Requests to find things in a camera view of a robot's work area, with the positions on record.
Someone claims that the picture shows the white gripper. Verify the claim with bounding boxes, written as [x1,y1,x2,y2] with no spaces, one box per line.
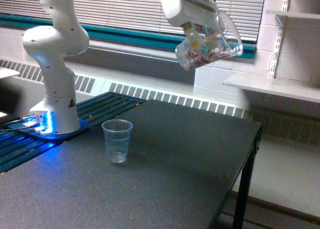
[160,0,219,51]

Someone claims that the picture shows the clear cup with candies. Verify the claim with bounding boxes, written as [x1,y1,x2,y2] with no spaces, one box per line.
[175,10,244,71]

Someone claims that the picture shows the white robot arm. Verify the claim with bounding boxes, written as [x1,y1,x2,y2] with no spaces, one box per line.
[23,0,219,136]

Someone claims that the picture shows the white window blinds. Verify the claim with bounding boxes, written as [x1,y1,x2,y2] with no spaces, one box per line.
[0,0,264,43]

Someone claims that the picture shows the white radiator vent cover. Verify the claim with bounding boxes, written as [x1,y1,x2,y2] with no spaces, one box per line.
[0,58,252,119]

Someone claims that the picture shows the empty clear plastic cup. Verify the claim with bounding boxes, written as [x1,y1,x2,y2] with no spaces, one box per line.
[101,119,133,164]

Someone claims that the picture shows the black table leg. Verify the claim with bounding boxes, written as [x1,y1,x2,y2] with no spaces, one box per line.
[232,127,262,229]

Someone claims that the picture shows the white board at left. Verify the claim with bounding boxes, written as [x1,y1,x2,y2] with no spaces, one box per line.
[0,67,20,79]

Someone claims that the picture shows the white shelf bracket rail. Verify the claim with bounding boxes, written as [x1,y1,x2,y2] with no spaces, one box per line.
[266,0,290,79]

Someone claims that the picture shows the upper white wall shelf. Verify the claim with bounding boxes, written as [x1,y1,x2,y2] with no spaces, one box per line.
[265,10,320,20]

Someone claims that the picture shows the white wall shelf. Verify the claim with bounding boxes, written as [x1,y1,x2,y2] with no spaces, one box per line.
[265,10,320,20]
[222,73,320,103]

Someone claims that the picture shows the lower white wall shelf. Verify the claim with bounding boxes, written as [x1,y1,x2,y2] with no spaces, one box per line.
[222,73,320,103]

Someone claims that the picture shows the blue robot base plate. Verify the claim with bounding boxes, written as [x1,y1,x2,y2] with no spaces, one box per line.
[7,118,89,140]

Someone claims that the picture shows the blue slotted aluminium rail bed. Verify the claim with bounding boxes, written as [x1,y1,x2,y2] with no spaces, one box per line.
[0,91,147,174]

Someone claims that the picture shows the black cable at base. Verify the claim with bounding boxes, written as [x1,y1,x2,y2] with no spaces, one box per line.
[0,116,25,132]

